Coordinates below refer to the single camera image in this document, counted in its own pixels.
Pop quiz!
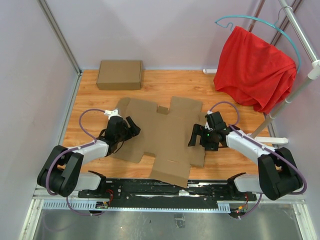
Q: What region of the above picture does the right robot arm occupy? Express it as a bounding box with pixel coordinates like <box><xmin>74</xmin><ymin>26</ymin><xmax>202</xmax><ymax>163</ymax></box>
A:
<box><xmin>188</xmin><ymin>111</ymin><xmax>308</xmax><ymax>201</ymax></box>

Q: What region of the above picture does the cardboard box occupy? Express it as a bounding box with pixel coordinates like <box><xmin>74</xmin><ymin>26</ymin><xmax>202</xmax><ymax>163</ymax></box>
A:
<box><xmin>114</xmin><ymin>96</ymin><xmax>206</xmax><ymax>188</ymax></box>
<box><xmin>96</xmin><ymin>60</ymin><xmax>143</xmax><ymax>91</ymax></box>

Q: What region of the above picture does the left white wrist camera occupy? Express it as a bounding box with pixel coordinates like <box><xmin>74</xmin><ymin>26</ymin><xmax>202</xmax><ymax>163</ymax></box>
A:
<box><xmin>104</xmin><ymin>108</ymin><xmax>121</xmax><ymax>119</ymax></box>

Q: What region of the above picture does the white clothes rack stand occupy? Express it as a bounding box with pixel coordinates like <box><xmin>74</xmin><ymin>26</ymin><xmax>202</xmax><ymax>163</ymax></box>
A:
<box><xmin>246</xmin><ymin>0</ymin><xmax>320</xmax><ymax>146</ymax></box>

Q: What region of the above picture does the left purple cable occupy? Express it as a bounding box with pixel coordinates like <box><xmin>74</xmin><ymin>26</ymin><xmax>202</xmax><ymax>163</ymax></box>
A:
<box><xmin>47</xmin><ymin>108</ymin><xmax>107</xmax><ymax>217</ymax></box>

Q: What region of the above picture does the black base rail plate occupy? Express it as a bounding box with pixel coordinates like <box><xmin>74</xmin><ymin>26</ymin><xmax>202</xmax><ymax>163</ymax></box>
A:
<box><xmin>78</xmin><ymin>178</ymin><xmax>257</xmax><ymax>209</ymax></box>

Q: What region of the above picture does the teal clothes hanger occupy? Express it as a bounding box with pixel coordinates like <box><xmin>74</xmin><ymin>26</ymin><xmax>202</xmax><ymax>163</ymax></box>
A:
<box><xmin>214</xmin><ymin>6</ymin><xmax>302</xmax><ymax>75</ymax></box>

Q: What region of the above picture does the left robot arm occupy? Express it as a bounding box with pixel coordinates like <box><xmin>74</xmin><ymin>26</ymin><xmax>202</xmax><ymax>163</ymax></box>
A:
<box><xmin>37</xmin><ymin>116</ymin><xmax>141</xmax><ymax>198</ymax></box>

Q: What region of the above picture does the red cloth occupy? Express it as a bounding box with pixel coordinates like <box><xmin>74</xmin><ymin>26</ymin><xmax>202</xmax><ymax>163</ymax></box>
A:
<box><xmin>213</xmin><ymin>26</ymin><xmax>297</xmax><ymax>114</ymax></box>

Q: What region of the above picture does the folded cardboard box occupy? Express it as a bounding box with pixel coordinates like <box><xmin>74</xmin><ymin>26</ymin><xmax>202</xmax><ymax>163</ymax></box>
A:
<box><xmin>96</xmin><ymin>60</ymin><xmax>143</xmax><ymax>91</ymax></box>

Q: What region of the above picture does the white rack foot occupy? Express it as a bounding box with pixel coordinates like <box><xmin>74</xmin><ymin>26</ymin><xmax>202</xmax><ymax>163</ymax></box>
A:
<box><xmin>202</xmin><ymin>68</ymin><xmax>217</xmax><ymax>75</ymax></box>

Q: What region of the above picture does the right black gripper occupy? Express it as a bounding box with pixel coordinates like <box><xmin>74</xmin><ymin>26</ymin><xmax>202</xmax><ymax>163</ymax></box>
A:
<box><xmin>187</xmin><ymin>124</ymin><xmax>218</xmax><ymax>152</ymax></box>

